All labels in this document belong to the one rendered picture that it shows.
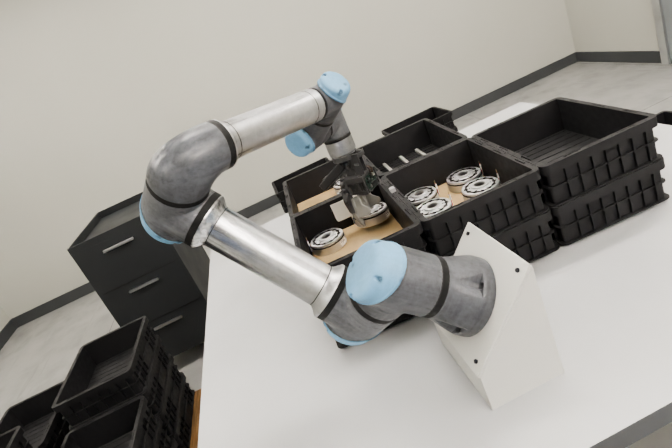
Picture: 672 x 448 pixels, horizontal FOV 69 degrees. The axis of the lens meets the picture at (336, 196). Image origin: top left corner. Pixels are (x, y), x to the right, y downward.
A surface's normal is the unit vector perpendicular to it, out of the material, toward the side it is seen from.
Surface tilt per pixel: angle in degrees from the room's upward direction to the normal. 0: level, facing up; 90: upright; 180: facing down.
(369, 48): 90
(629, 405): 0
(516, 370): 90
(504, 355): 90
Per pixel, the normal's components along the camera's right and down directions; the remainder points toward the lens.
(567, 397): -0.38, -0.86
